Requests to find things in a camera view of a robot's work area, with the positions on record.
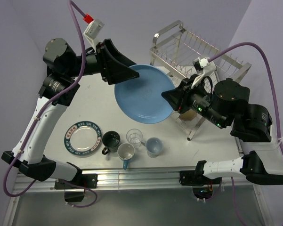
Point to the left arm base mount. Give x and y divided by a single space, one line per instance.
74 191

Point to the grey blue plastic cup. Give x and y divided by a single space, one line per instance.
154 147

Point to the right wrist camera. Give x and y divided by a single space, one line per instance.
203 68

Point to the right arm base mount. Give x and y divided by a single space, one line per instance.
203 188

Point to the black bowl tan outside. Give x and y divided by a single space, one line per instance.
188 115

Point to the clear plastic glass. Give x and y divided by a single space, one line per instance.
134 137

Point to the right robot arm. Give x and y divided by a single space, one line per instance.
227 105

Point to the stainless steel dish rack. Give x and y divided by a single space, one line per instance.
176 48

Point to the blue plastic plate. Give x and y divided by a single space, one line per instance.
141 98

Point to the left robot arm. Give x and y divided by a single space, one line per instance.
63 66

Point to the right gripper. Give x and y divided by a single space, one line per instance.
178 97

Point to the white plate green rim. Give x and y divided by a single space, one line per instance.
82 138

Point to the aluminium mounting rail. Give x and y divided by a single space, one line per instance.
118 179

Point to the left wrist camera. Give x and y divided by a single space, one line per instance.
93 29

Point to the black mug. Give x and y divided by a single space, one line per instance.
111 141

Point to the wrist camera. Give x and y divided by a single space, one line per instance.
203 68
93 29

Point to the teal mug white inside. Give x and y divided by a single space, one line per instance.
126 152

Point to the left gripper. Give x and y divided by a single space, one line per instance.
111 71

